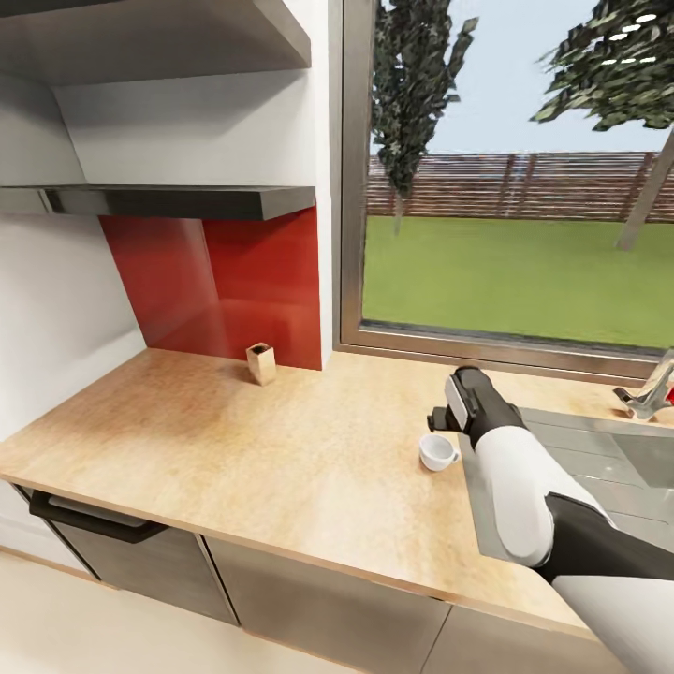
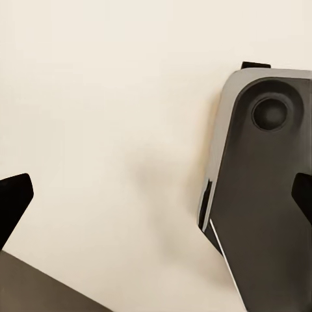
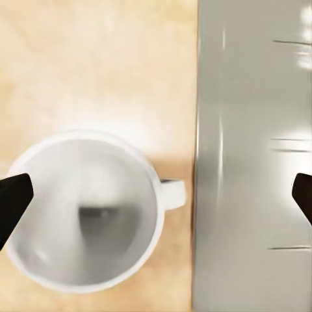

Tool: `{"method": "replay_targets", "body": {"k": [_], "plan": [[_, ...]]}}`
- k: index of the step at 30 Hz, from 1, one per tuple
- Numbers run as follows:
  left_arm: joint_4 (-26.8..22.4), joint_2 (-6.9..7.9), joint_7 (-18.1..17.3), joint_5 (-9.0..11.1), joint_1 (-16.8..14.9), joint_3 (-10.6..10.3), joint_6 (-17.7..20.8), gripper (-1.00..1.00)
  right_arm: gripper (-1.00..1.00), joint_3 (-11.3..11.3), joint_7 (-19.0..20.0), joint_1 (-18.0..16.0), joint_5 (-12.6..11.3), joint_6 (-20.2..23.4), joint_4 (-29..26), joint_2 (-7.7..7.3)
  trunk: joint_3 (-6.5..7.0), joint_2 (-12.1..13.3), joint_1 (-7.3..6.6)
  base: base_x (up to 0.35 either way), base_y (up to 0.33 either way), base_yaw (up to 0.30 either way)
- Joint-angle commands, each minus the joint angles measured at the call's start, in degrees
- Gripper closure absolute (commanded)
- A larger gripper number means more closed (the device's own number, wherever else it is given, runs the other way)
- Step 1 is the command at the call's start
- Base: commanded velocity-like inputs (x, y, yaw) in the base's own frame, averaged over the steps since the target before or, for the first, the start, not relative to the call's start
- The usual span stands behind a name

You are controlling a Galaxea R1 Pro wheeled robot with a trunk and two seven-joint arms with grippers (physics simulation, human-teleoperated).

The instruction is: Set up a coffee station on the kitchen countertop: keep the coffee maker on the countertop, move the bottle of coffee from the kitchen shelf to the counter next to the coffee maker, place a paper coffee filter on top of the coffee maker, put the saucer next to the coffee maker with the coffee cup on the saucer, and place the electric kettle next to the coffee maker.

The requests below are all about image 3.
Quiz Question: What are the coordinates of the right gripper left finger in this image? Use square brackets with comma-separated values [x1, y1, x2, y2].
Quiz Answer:
[0, 173, 34, 251]

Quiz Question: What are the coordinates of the coffee cup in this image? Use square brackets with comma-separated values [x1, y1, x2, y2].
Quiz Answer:
[4, 128, 186, 294]

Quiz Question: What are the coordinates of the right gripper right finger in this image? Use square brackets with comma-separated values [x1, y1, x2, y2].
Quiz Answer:
[291, 173, 312, 224]

